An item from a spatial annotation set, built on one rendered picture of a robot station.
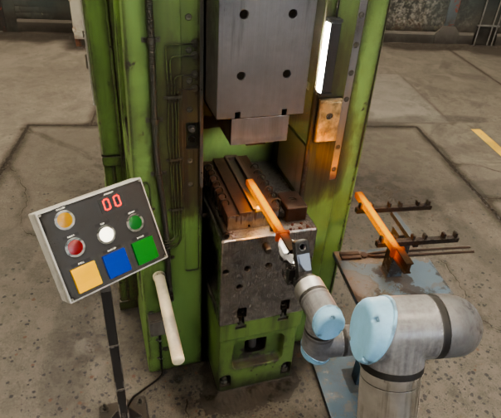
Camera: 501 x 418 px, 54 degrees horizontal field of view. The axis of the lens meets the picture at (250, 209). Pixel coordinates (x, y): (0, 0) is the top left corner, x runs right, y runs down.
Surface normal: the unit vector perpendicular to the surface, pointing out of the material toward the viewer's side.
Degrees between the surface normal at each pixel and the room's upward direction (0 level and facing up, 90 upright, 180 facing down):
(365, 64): 90
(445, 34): 90
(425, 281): 0
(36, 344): 0
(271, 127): 90
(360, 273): 0
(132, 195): 60
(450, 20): 90
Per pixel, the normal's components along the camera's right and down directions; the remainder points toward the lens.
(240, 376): 0.30, 0.55
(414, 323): 0.11, -0.37
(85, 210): 0.61, -0.02
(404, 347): 0.13, 0.24
